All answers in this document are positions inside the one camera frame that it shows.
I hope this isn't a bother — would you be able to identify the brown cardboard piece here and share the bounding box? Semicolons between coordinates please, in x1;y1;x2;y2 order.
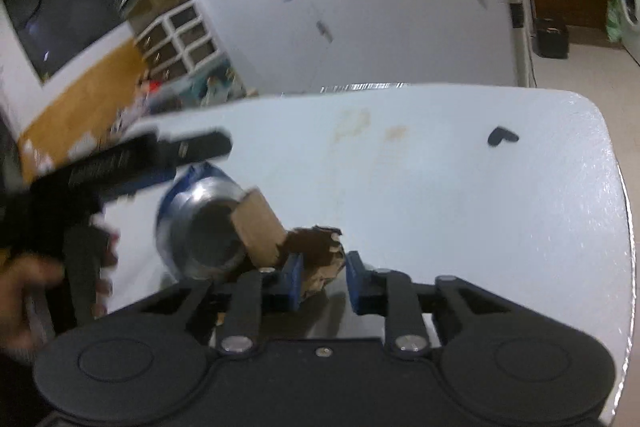
231;188;346;300

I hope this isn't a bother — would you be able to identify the crushed blue Pepsi can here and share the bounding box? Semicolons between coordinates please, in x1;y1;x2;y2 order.
155;161;246;281

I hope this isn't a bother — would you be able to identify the person left hand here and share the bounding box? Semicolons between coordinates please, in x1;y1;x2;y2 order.
0;225;122;353

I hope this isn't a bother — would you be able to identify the white drawer cabinet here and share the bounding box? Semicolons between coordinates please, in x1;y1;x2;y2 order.
134;0;226;82

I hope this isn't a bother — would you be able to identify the black box on floor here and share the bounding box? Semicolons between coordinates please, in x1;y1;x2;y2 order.
534;17;570;60

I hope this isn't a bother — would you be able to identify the green plastic bag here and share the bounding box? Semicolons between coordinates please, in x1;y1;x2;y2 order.
605;0;623;43

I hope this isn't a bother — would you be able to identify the black wall television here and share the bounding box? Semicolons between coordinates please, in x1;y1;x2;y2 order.
2;0;122;83

